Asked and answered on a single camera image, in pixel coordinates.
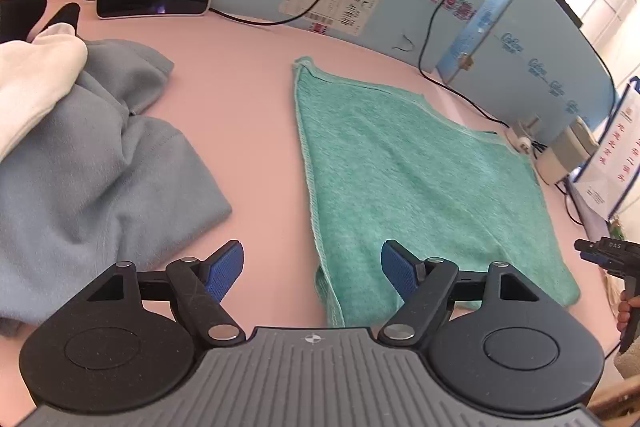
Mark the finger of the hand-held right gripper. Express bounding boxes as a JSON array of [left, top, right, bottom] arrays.
[[574, 238, 608, 265]]

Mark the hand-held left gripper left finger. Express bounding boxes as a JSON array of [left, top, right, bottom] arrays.
[[85, 241, 247, 348]]

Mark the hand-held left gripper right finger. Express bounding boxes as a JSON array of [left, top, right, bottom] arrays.
[[377, 241, 541, 348]]

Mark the green t-shirt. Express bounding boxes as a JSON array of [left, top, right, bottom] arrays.
[[292, 56, 581, 328]]

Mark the grey-blue sweatshirt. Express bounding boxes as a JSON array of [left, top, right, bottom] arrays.
[[0, 38, 233, 338]]

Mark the white and black garment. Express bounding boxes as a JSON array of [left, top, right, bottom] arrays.
[[0, 0, 90, 160]]

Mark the person's right forearm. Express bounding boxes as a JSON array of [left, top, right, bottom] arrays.
[[611, 342, 640, 380]]

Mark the person's right hand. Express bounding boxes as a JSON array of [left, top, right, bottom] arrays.
[[615, 288, 633, 333]]

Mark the white cup grey lid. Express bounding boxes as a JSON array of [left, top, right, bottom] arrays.
[[535, 117, 600, 186]]

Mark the white and blue paper bag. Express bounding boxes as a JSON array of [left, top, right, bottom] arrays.
[[570, 76, 640, 222]]

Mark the white plug adapter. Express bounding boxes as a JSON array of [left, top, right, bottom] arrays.
[[504, 117, 540, 156]]

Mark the thick black cable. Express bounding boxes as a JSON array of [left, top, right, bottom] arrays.
[[417, 0, 511, 128]]

